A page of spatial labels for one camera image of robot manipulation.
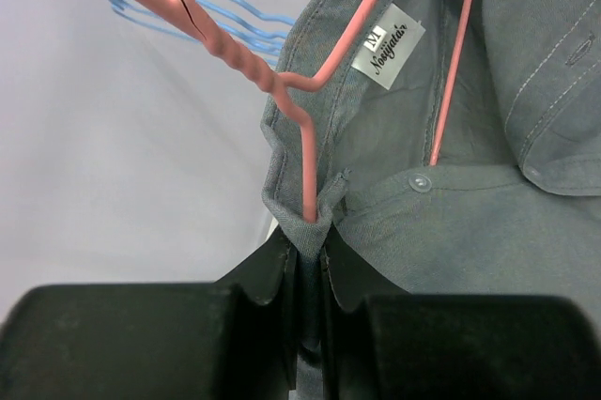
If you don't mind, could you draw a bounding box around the pink wire hanger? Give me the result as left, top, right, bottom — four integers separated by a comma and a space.
58, 0, 485, 225

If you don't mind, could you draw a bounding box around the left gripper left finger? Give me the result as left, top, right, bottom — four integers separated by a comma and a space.
1, 231, 298, 399

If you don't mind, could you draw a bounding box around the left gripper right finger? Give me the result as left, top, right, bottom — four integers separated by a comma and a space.
321, 235, 600, 399

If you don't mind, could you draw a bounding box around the grey button-up shirt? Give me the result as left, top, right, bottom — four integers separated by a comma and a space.
261, 0, 600, 372

